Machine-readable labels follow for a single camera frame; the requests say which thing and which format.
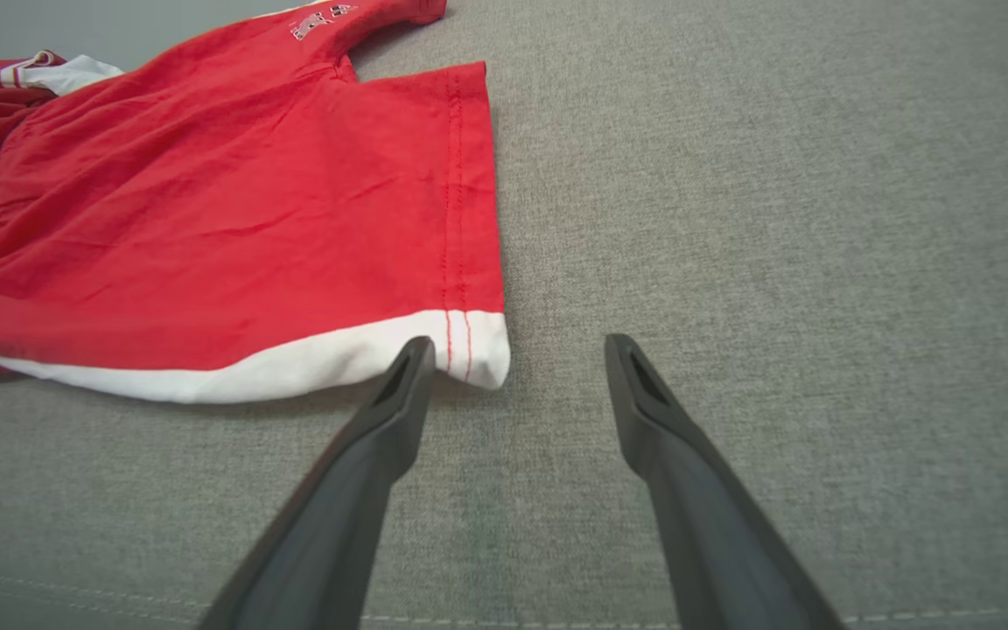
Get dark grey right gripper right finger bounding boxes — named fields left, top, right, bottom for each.
left=604, top=332, right=847, bottom=630

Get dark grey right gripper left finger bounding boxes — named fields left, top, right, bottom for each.
left=198, top=336, right=438, bottom=630

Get red shorts with white trim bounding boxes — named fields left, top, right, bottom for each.
left=0, top=0, right=512, bottom=406

